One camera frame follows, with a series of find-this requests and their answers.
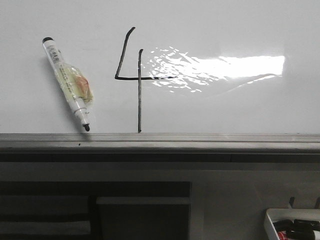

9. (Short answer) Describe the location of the white whiteboard marker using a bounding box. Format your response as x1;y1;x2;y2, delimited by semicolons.
42;37;93;132

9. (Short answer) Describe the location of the dark cabinet with white edge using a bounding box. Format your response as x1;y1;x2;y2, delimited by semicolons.
96;197;191;240

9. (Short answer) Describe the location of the white plastic tray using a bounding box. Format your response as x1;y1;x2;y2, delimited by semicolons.
264;208;320;240

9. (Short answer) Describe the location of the red-capped marker in tray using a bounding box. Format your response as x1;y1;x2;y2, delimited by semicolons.
277;231;288;240

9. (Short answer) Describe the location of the black marker in tray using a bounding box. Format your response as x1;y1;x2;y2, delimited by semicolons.
273;219;320;240

